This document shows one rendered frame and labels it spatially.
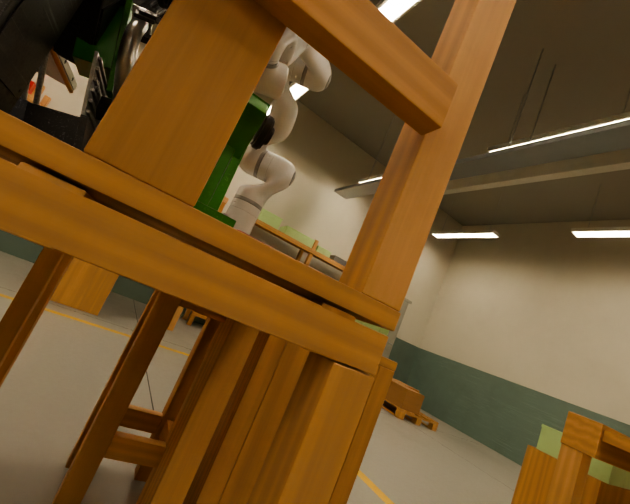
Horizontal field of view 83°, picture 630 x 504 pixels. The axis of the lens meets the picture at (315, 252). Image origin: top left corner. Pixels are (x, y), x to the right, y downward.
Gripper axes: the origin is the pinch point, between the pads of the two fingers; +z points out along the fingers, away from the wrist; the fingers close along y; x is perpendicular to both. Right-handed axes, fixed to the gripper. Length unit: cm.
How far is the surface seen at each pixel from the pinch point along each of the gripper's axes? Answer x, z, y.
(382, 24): 32, -34, 22
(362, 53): 36, -32, 18
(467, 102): 29, -59, 18
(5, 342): 23, 21, -87
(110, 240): 56, -4, -9
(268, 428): 45, -58, -96
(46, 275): 9, 15, -72
